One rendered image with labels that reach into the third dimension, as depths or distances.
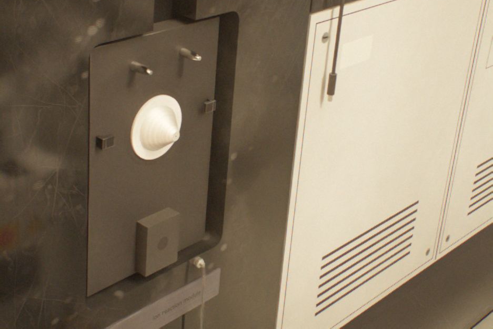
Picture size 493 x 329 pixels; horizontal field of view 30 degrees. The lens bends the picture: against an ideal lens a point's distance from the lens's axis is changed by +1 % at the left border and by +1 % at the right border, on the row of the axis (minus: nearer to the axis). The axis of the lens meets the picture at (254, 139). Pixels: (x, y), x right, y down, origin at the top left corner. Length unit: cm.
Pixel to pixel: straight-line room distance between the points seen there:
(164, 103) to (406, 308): 74
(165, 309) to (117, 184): 17
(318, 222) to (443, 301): 44
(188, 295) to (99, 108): 26
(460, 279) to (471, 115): 32
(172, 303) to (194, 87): 23
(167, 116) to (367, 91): 35
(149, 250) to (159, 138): 12
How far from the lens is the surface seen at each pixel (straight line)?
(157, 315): 95
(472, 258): 166
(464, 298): 154
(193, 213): 95
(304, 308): 119
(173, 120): 85
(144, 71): 80
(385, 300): 146
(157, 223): 88
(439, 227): 145
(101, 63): 79
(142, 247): 89
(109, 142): 81
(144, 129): 84
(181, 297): 97
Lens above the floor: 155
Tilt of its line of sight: 25 degrees down
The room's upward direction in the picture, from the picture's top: 5 degrees clockwise
